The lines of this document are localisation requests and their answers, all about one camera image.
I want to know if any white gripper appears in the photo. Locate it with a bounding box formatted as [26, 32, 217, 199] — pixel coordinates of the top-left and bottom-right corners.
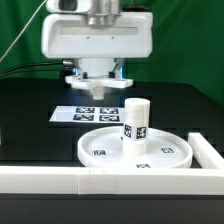
[41, 12, 153, 79]

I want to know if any white cross-shaped table base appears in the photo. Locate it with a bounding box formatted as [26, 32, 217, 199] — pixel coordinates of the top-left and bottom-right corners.
[65, 76, 133, 100]

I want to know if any white round table top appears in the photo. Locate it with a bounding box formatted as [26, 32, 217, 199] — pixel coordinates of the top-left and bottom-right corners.
[77, 126, 193, 169]

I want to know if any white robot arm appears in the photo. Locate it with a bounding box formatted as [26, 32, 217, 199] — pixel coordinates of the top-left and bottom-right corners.
[41, 0, 153, 78]

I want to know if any white marker sheet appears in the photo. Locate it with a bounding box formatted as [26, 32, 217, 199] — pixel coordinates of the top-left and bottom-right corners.
[49, 106, 124, 124]

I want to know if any black cable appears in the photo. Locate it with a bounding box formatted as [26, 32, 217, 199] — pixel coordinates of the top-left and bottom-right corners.
[0, 61, 76, 80]

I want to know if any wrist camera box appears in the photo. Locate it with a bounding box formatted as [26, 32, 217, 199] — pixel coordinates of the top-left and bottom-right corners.
[46, 0, 92, 14]

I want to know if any white cable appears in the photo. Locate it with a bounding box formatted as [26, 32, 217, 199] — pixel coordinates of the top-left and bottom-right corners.
[0, 0, 48, 64]

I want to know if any white L-shaped fence wall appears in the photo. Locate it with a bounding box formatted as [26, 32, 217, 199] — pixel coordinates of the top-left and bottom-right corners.
[0, 133, 224, 195]

